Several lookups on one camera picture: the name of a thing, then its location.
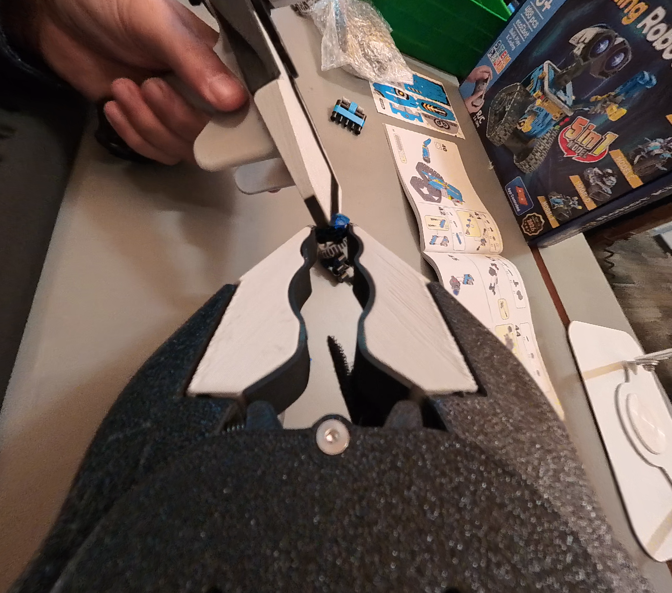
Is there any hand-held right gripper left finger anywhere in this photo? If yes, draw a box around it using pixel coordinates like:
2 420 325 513
188 227 317 415

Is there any instruction booklet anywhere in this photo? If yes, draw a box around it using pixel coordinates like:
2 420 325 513
384 123 565 420

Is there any grey gear brick assembly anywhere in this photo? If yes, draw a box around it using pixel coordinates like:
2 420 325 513
314 225 354 285

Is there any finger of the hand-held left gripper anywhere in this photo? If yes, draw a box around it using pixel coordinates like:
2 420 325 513
256 10 344 229

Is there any blue sticker sheet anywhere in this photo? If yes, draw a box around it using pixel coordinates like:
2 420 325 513
370 72 467 139

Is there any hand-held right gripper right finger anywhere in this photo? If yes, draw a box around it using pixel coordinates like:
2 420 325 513
346 225 480 403

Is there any person's left hand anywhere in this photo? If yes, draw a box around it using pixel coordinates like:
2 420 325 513
29 0 249 166

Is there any white desk lamp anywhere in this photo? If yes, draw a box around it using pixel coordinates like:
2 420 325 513
568 320 672 562

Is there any clear plastic parts bag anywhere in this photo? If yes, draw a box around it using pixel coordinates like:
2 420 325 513
296 0 413 82

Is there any robot kit box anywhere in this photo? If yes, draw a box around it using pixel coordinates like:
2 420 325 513
458 0 672 243

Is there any black blue brick assembly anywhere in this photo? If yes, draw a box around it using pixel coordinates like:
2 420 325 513
330 98 368 136

